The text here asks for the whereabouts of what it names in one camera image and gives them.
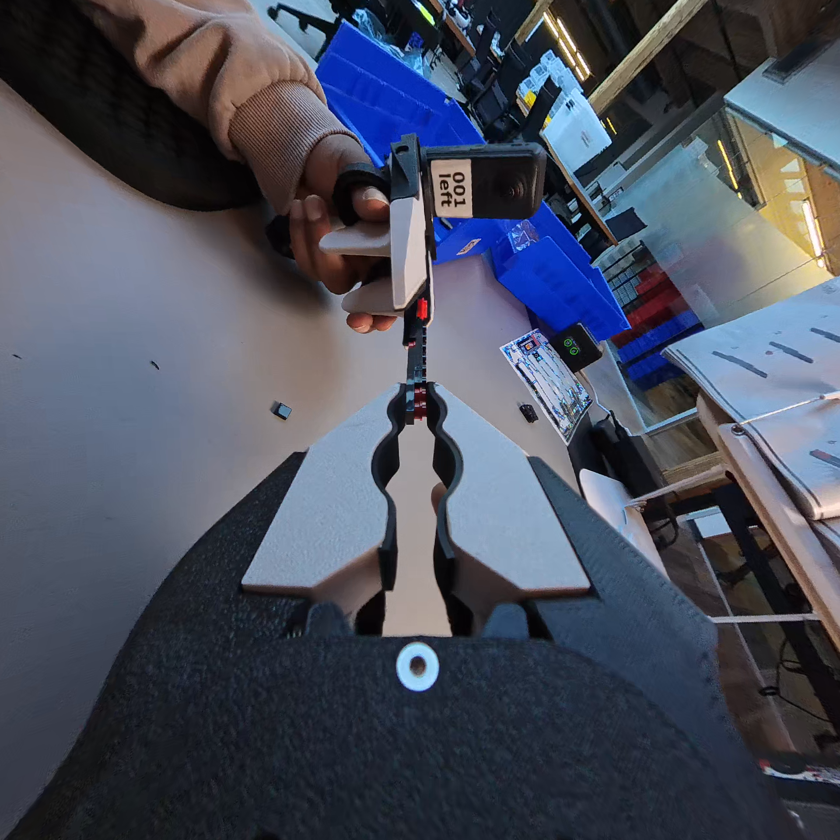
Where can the black lego bracket piece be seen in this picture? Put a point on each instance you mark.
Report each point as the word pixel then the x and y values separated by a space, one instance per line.
pixel 528 412

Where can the black office chair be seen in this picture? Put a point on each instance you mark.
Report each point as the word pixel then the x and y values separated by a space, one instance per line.
pixel 305 18

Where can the person's left forearm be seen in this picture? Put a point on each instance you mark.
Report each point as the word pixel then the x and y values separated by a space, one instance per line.
pixel 216 79

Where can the wooden beam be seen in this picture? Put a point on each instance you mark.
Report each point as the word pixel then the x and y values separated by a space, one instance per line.
pixel 646 56

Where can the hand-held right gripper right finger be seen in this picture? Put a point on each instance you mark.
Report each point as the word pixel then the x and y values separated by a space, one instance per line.
pixel 518 525

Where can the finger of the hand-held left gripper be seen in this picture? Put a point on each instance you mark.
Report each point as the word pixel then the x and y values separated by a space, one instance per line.
pixel 408 262

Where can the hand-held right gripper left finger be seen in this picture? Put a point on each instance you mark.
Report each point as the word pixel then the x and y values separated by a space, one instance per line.
pixel 315 525

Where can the red black lego car model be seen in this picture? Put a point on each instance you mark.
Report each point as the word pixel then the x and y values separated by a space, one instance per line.
pixel 791 764

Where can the blue plastic bin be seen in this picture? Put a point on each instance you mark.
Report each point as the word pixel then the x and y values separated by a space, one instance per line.
pixel 564 289
pixel 387 92

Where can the white cardboard box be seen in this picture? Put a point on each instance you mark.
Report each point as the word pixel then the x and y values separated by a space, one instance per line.
pixel 574 124

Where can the stack of red blue bins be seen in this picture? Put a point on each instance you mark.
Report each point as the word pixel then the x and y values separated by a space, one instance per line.
pixel 656 315

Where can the white side table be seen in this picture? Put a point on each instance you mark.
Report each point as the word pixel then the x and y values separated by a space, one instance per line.
pixel 787 544

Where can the long black lego plate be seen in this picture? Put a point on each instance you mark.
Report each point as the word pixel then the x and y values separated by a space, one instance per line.
pixel 418 367

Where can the black chair seat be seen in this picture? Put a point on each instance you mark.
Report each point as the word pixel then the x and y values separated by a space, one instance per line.
pixel 79 98

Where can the black device with green display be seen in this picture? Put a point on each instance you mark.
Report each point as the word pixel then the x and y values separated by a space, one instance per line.
pixel 576 346

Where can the person's left hand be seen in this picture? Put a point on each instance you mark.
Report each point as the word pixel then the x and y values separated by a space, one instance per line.
pixel 315 262

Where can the shiny sticker sheet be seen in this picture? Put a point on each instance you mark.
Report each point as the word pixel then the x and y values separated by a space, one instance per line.
pixel 548 387

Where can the small black square lego tile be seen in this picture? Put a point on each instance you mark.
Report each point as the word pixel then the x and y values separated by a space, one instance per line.
pixel 281 410

